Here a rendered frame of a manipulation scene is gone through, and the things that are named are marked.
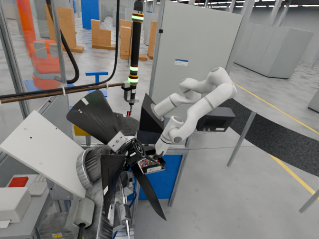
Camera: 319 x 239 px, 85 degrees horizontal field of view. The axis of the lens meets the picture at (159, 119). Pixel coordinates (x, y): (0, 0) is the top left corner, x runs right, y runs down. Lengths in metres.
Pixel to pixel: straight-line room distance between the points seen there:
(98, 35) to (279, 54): 8.75
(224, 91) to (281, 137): 1.55
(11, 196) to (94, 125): 0.54
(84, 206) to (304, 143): 2.24
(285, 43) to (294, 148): 8.29
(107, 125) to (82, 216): 0.38
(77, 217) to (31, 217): 0.45
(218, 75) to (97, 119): 0.76
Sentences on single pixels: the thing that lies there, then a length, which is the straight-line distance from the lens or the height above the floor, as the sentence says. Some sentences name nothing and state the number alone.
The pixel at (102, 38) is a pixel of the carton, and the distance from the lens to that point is 10.00.
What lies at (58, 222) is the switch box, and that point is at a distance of 1.15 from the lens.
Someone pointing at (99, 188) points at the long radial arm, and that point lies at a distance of 0.86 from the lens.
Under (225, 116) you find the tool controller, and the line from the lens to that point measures 1.45.
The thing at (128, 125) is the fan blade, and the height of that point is 1.21.
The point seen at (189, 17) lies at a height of 1.86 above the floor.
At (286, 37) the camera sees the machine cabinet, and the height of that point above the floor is 1.86.
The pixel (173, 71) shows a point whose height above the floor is 1.13.
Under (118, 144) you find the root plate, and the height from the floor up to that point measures 1.24.
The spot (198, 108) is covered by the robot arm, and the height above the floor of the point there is 1.39.
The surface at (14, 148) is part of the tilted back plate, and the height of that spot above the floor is 1.33.
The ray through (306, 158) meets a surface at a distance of 2.56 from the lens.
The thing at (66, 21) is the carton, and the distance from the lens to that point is 8.70.
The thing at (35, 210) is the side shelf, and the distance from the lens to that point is 1.20.
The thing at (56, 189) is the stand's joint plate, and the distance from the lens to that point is 1.02.
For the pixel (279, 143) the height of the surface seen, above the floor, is 0.74.
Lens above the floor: 1.81
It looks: 30 degrees down
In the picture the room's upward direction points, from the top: 10 degrees clockwise
